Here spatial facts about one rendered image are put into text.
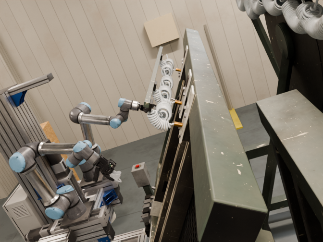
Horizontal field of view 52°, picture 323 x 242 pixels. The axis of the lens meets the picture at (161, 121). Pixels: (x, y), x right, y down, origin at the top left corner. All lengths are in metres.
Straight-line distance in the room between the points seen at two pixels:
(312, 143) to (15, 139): 2.10
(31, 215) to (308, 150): 2.33
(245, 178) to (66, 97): 5.47
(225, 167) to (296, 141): 0.32
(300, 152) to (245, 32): 4.76
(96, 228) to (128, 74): 3.53
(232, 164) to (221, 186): 0.10
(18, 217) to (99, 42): 3.47
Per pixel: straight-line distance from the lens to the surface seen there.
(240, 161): 0.73
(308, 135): 0.98
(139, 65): 5.60
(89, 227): 2.60
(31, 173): 2.33
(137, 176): 3.04
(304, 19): 1.20
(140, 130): 5.99
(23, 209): 2.85
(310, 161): 0.87
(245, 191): 0.63
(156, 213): 2.39
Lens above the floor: 2.28
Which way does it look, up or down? 21 degrees down
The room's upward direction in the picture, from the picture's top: 22 degrees counter-clockwise
